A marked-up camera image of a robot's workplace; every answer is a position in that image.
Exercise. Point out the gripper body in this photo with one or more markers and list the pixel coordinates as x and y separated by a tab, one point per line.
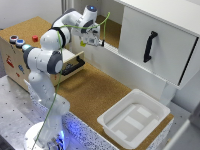
92	36

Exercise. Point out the yellow block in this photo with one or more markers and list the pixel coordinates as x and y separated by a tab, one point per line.
82	43

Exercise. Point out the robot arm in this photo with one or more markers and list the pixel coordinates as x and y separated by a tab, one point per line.
41	61

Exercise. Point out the wooden drawer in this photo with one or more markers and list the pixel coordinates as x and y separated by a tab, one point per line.
71	56

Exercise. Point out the wooden drawer box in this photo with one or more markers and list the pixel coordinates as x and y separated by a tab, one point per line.
13	70

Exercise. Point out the green button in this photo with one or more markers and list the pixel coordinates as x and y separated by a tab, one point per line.
25	47

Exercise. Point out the white cabinet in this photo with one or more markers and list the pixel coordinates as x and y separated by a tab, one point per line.
156	10

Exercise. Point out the blue button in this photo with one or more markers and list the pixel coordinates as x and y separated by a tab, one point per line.
20	42

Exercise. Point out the white sliding door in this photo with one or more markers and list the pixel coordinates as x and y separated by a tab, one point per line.
166	50

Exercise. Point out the red button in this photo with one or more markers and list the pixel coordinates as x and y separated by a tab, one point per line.
13	38

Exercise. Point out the white plastic box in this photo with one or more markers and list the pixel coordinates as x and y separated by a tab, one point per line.
133	120

